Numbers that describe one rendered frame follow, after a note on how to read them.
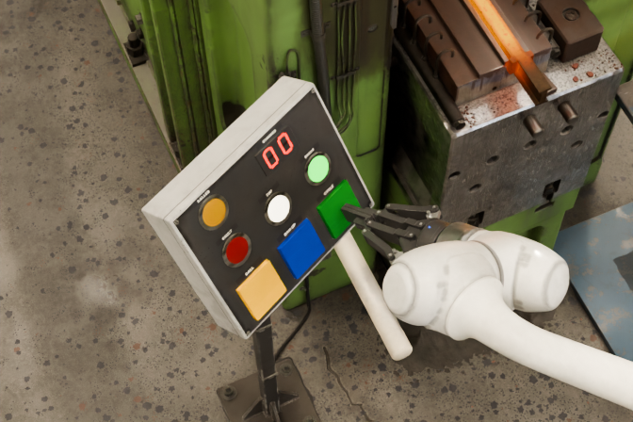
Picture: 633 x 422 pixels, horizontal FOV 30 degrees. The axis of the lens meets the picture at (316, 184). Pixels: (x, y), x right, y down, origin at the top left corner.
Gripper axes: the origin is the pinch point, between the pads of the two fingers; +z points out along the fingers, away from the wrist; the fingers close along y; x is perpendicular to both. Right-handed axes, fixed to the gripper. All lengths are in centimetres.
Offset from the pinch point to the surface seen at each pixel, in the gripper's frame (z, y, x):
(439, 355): 47, 28, -92
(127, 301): 108, -11, -57
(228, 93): 84, 32, -17
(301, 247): 4.8, -10.0, 0.5
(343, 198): 4.8, 1.4, 1.5
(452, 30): 14.2, 44.6, 3.0
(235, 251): 5.1, -20.3, 9.6
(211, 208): 5.2, -20.0, 18.9
